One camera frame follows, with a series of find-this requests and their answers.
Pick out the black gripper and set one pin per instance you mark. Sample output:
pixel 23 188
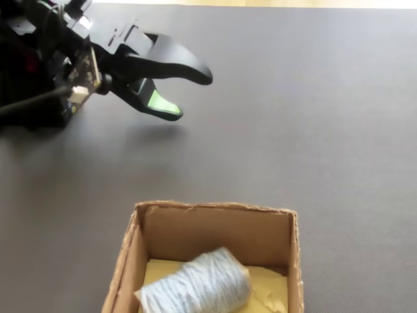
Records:
pixel 110 36

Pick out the light blue yarn-wrapped block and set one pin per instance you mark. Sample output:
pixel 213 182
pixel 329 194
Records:
pixel 198 283

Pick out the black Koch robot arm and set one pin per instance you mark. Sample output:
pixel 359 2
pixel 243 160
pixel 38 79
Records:
pixel 23 58

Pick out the brown cardboard box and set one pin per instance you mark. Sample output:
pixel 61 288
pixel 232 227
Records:
pixel 211 228

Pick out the black textured table mat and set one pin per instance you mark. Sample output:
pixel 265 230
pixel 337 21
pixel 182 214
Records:
pixel 293 130

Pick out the yellow paper sheet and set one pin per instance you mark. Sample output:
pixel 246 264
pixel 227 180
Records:
pixel 158 270

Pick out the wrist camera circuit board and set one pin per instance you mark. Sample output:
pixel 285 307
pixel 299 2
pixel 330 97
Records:
pixel 83 75

